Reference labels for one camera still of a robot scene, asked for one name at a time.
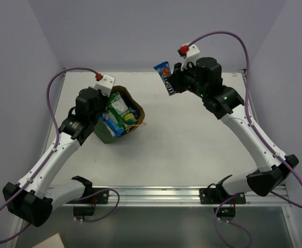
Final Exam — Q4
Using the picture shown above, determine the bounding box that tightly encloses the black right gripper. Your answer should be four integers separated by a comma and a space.
166, 60, 207, 100

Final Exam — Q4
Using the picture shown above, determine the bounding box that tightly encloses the blue M&M's candy packet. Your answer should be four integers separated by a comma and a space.
153, 61, 176, 96

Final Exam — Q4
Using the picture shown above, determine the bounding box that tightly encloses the green paper bag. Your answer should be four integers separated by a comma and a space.
94, 86, 146, 144

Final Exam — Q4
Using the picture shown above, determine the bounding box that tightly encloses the blue snack packet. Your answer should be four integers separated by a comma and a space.
100, 112, 125, 137

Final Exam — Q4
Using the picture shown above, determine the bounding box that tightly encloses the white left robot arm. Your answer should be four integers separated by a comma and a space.
3, 87, 109, 227

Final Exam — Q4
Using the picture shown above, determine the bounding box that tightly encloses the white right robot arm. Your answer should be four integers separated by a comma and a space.
168, 57, 299, 203

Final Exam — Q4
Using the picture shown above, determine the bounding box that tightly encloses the green snack packet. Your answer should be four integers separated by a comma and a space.
107, 91, 137, 129

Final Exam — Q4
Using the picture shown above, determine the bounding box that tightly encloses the light wooden board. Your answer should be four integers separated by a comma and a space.
33, 233, 65, 248

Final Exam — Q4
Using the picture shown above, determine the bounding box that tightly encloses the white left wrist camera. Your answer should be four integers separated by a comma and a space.
93, 73, 115, 97

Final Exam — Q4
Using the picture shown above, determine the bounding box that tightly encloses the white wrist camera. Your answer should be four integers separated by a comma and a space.
178, 43, 200, 71
93, 73, 115, 97

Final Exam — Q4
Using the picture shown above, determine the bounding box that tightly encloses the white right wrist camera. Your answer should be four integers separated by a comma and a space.
178, 43, 200, 71

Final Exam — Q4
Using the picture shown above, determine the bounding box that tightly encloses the aluminium mounting rail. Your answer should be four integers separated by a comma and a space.
50, 184, 292, 207

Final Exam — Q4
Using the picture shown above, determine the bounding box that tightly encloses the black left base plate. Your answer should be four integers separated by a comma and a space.
70, 187, 109, 205

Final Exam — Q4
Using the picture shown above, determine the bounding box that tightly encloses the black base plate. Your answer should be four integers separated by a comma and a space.
70, 187, 109, 205
199, 183, 246, 205

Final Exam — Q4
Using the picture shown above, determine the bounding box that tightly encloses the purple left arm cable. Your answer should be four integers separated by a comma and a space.
0, 67, 120, 244

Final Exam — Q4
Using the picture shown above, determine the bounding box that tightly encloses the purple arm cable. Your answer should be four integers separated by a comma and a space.
0, 67, 120, 244
188, 30, 302, 248

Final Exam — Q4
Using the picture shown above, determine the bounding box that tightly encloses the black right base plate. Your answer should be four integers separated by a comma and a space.
199, 183, 246, 205

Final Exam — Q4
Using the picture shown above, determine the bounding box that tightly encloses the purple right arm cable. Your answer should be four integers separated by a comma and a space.
188, 30, 302, 248

